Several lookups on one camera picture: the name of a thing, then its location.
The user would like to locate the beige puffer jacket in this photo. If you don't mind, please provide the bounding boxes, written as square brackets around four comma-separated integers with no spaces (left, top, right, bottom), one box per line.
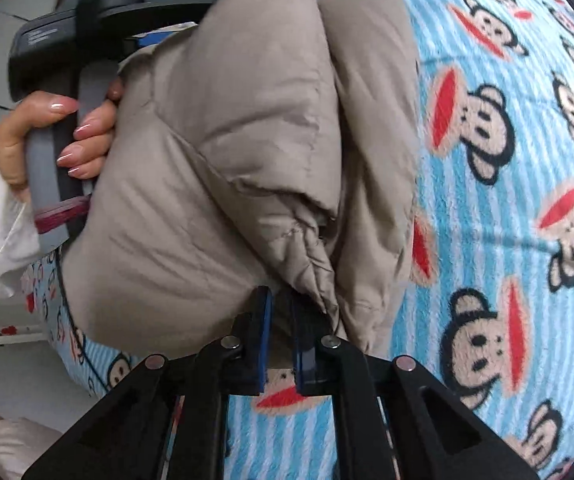
[63,0,421,356]

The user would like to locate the left hand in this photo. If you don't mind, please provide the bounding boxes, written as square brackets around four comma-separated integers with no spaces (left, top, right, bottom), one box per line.
[0,78,124,203]

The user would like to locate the blue monkey print blanket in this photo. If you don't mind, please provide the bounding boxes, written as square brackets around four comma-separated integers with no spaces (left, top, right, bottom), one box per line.
[19,0,574,480]

